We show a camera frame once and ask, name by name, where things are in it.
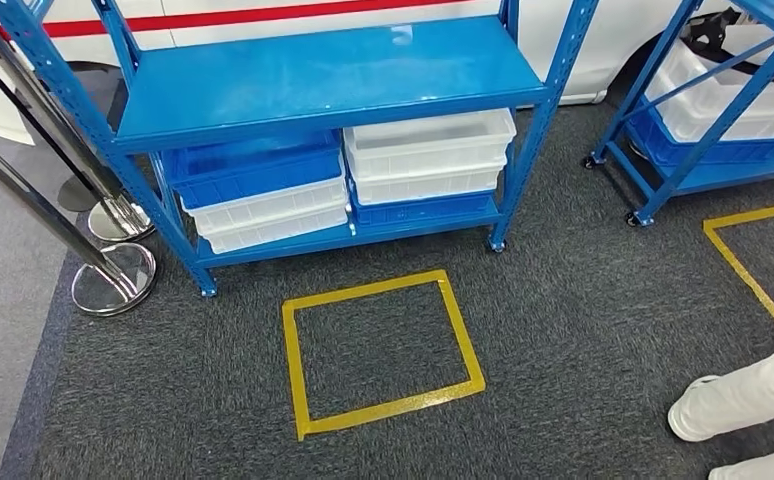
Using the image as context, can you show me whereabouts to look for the blue metal shelf rack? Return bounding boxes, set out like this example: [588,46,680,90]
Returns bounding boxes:
[0,0,600,299]
[582,0,774,230]

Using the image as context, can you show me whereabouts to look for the black curved part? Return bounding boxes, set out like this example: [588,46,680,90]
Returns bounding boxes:
[681,7,774,84]

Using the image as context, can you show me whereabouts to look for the yellow floor tape square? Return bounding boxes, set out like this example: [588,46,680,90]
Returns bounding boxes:
[282,268,488,443]
[702,203,774,326]

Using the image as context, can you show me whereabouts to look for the large blue plastic bin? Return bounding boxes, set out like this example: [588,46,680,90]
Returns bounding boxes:
[627,97,774,168]

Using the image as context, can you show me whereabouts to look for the white car with red stripe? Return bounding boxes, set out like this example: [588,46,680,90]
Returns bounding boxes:
[0,0,733,147]

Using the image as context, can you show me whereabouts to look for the large white plastic bin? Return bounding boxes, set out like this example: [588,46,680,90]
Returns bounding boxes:
[645,36,774,144]

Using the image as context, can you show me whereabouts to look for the person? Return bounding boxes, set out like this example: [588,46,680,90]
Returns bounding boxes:
[667,334,774,480]

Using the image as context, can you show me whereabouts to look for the chrome stanchion post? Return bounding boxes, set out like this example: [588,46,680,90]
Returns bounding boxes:
[0,125,158,318]
[0,9,156,243]

